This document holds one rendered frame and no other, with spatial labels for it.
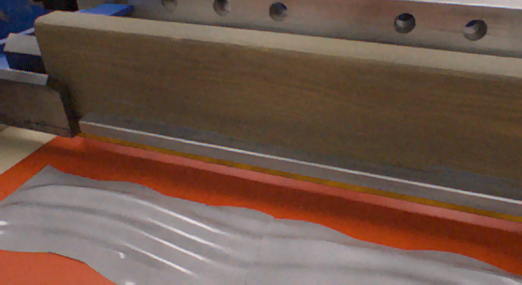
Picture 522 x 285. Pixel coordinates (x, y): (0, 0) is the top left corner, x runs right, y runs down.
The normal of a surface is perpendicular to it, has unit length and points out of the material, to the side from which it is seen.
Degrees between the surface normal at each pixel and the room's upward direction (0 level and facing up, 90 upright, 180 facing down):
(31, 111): 90
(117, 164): 0
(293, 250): 34
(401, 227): 0
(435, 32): 90
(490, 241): 0
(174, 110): 90
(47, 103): 90
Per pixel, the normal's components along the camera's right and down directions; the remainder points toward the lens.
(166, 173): 0.00, -0.84
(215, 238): -0.22, -0.43
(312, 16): -0.29, 0.52
